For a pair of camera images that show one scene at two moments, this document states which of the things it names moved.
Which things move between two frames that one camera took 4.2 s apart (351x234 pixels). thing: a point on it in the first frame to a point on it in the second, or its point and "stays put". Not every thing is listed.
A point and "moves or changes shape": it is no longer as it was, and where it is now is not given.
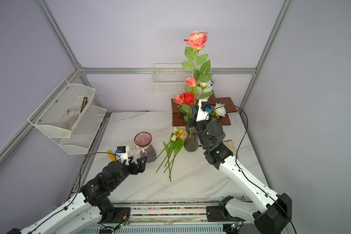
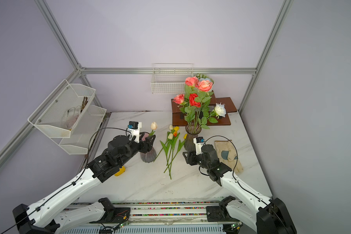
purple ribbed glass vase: [191, 142] stays put
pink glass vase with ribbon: [142, 141] stays put
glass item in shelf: [70, 117] stays put
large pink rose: [195, 40] to [204, 85]
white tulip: [173, 138] to [153, 126]
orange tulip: [178, 136] to [173, 142]
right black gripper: [193, 122] to [192, 156]
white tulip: [176, 129] moves or changes shape
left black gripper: [141, 167] to [145, 149]
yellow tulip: [180, 131] to [175, 128]
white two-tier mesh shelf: [68, 111] stays put
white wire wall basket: [169, 78] stays put
